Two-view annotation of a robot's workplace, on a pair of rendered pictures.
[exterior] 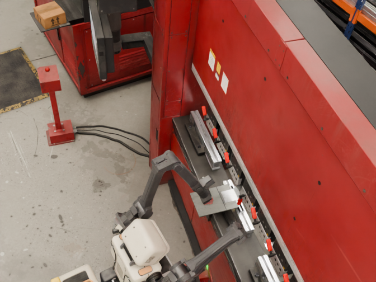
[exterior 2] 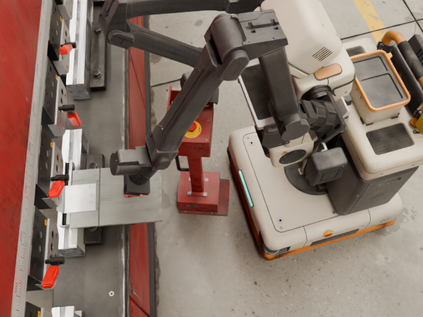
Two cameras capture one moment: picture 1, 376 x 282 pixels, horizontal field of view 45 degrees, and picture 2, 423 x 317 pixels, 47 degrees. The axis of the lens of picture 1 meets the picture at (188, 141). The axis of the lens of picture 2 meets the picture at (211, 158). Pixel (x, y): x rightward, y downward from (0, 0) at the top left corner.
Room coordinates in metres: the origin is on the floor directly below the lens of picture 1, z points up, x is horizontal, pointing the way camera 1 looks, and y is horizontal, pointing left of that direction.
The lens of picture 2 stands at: (2.00, 0.25, 2.31)
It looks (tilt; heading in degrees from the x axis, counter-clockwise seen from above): 64 degrees down; 202
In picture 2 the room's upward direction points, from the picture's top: 2 degrees counter-clockwise
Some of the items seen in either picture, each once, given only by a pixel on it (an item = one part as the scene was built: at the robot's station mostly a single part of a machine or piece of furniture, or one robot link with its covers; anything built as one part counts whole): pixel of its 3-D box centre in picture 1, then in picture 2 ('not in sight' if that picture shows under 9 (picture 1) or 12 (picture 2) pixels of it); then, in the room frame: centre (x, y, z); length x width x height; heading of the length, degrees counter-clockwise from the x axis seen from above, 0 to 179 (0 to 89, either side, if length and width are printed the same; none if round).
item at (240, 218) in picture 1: (236, 208); (73, 191); (1.62, -0.37, 0.92); 0.39 x 0.06 x 0.10; 24
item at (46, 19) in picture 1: (48, 13); not in sight; (3.26, 1.33, 1.04); 0.30 x 0.26 x 0.12; 36
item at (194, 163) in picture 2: not in sight; (195, 163); (1.18, -0.16, 0.39); 0.05 x 0.05 x 0.54; 16
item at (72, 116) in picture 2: (241, 199); (70, 116); (1.51, -0.35, 1.20); 0.04 x 0.02 x 0.10; 114
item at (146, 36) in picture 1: (141, 52); not in sight; (2.74, 0.44, 1.18); 0.40 x 0.24 x 0.07; 24
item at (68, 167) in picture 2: (236, 198); (67, 194); (1.65, -0.36, 0.99); 0.20 x 0.03 x 0.03; 24
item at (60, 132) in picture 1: (54, 106); not in sight; (2.77, 1.22, 0.41); 0.25 x 0.20 x 0.83; 114
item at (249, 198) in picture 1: (254, 194); (41, 100); (1.51, -0.42, 1.26); 0.15 x 0.09 x 0.17; 24
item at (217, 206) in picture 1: (214, 200); (116, 195); (1.61, -0.21, 1.00); 0.26 x 0.18 x 0.01; 114
